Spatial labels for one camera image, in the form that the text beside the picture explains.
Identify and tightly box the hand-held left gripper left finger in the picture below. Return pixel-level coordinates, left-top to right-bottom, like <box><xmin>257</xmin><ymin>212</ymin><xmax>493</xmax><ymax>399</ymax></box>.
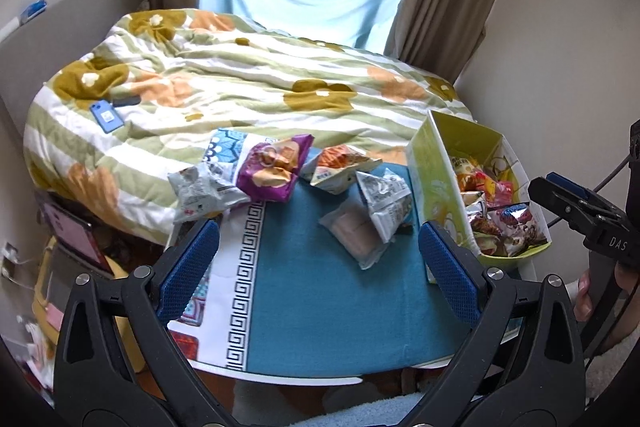
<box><xmin>52</xmin><ymin>219</ymin><xmax>236</xmax><ymax>427</ymax></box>

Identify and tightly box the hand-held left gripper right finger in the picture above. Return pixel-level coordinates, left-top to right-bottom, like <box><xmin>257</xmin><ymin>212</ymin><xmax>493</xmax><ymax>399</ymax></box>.
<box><xmin>400</xmin><ymin>221</ymin><xmax>587</xmax><ymax>427</ymax></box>

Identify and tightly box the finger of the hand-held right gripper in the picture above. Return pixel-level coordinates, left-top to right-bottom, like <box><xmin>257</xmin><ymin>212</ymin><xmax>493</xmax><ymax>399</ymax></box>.
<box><xmin>545</xmin><ymin>172</ymin><xmax>629</xmax><ymax>226</ymax></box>
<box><xmin>528</xmin><ymin>176</ymin><xmax>609</xmax><ymax>236</ymax></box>

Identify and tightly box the silver striped snack packet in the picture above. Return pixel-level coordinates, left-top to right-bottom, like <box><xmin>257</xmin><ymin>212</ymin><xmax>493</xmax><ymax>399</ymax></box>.
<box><xmin>464</xmin><ymin>194</ymin><xmax>502</xmax><ymax>236</ymax></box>

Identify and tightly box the bright pink snack packet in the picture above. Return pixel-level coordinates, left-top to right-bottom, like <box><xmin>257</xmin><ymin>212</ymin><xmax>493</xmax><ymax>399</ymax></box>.
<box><xmin>479</xmin><ymin>172</ymin><xmax>517</xmax><ymax>208</ymax></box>

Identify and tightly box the yellow orange snack packet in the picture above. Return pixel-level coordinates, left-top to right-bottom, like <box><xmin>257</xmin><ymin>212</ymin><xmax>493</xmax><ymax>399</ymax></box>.
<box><xmin>456</xmin><ymin>172</ymin><xmax>489</xmax><ymax>196</ymax></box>

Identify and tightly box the green cardboard box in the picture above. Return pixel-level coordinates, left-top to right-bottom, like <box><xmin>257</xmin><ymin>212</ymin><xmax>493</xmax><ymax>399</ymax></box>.
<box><xmin>405</xmin><ymin>109</ymin><xmax>552</xmax><ymax>284</ymax></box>

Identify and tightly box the person's right hand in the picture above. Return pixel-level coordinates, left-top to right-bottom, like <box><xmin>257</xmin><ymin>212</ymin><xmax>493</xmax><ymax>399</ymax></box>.
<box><xmin>574</xmin><ymin>259</ymin><xmax>640</xmax><ymax>351</ymax></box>

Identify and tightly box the grey white crumpled snack packet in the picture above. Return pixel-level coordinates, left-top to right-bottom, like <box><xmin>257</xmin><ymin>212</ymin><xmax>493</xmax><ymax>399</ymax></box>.
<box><xmin>166</xmin><ymin>161</ymin><xmax>252</xmax><ymax>224</ymax></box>

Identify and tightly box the grey white pointed snack packet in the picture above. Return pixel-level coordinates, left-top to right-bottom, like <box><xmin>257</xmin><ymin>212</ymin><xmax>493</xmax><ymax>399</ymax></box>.
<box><xmin>355</xmin><ymin>168</ymin><xmax>417</xmax><ymax>245</ymax></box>

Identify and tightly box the translucent pale snack packet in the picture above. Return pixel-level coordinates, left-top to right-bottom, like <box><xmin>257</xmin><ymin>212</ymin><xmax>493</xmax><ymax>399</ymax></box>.
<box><xmin>317</xmin><ymin>198</ymin><xmax>397</xmax><ymax>271</ymax></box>

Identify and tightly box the pink tablet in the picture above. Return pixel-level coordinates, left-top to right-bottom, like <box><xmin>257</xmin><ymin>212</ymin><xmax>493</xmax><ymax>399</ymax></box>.
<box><xmin>39</xmin><ymin>198</ymin><xmax>114</xmax><ymax>276</ymax></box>

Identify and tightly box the blue patterned tablecloth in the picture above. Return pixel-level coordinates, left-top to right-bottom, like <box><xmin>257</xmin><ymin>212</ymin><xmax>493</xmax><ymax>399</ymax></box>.
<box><xmin>166</xmin><ymin>129</ymin><xmax>522</xmax><ymax>381</ymax></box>

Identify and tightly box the orange white puffed snack packet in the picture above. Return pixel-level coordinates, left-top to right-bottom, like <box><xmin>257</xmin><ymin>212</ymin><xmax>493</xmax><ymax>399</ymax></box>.
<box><xmin>301</xmin><ymin>145</ymin><xmax>384</xmax><ymax>195</ymax></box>

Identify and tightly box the blue phone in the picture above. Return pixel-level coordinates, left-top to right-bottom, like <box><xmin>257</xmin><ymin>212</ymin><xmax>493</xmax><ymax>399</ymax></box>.
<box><xmin>89</xmin><ymin>99</ymin><xmax>129</xmax><ymax>133</ymax></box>

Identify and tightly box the floral striped blanket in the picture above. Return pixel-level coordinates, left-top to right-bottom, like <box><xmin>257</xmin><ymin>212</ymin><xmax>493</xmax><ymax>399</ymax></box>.
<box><xmin>22</xmin><ymin>8</ymin><xmax>474</xmax><ymax>249</ymax></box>

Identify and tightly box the grey headboard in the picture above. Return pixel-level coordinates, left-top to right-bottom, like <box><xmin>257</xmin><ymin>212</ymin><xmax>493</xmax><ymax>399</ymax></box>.
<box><xmin>0</xmin><ymin>0</ymin><xmax>144</xmax><ymax>138</ymax></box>

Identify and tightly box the blue white small item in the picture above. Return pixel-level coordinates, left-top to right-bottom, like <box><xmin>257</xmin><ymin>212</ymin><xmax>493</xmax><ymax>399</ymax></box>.
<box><xmin>17</xmin><ymin>0</ymin><xmax>49</xmax><ymax>23</ymax></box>

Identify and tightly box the black cable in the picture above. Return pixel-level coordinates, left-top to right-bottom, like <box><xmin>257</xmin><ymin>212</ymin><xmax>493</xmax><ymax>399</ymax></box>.
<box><xmin>592</xmin><ymin>119</ymin><xmax>640</xmax><ymax>188</ymax></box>

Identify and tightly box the wall socket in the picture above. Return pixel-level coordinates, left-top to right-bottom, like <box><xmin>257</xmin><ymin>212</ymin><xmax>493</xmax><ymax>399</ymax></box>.
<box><xmin>0</xmin><ymin>241</ymin><xmax>24</xmax><ymax>281</ymax></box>

